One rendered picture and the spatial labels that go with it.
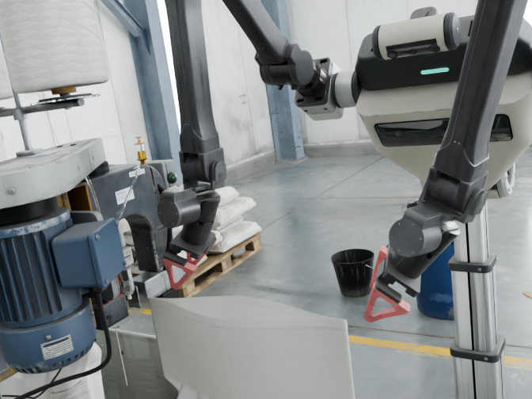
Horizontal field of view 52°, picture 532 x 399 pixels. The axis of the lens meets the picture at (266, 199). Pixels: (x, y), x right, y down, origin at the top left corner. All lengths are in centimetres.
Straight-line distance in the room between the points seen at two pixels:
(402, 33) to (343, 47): 842
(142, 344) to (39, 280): 101
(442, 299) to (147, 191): 230
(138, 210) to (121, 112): 568
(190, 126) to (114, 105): 589
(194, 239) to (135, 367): 95
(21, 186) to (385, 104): 81
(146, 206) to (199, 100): 41
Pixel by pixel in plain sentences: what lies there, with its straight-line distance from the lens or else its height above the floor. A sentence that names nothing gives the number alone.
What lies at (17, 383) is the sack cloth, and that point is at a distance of 168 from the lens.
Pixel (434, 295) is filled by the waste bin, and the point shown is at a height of 15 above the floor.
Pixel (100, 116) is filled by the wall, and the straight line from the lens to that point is 674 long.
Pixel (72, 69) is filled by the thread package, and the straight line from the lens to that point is 97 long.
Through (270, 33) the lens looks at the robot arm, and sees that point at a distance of 120.
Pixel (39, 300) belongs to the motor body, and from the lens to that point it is 92.
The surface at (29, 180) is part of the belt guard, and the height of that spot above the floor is 140.
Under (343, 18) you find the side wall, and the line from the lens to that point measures 956.
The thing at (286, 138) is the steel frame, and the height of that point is 41.
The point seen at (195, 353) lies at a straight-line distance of 121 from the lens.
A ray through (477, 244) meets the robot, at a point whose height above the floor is 100.
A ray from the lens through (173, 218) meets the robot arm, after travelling 101.
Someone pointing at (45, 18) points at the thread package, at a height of 164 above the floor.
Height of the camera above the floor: 149
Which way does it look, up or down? 12 degrees down
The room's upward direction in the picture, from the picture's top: 8 degrees counter-clockwise
